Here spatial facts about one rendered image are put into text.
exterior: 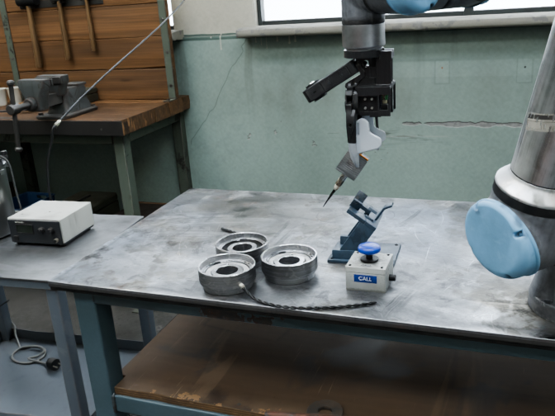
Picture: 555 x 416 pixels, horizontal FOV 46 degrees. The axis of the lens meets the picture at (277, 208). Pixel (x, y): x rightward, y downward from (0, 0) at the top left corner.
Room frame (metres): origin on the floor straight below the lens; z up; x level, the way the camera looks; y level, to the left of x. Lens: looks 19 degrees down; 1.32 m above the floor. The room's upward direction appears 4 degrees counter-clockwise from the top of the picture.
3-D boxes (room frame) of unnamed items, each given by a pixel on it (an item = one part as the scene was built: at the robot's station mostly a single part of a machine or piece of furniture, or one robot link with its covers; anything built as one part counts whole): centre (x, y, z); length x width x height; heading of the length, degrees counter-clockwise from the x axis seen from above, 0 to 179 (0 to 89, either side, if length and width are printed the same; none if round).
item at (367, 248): (1.04, -0.16, 0.85); 0.04 x 0.04 x 0.05
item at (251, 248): (1.18, 0.08, 0.82); 0.10 x 0.10 x 0.04
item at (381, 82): (1.17, -0.18, 1.14); 0.09 x 0.08 x 0.12; 71
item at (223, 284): (1.08, 0.10, 0.82); 0.10 x 0.10 x 0.04
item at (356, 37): (1.17, -0.17, 1.22); 0.08 x 0.08 x 0.05
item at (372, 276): (1.04, -0.16, 0.82); 0.08 x 0.07 x 0.05; 68
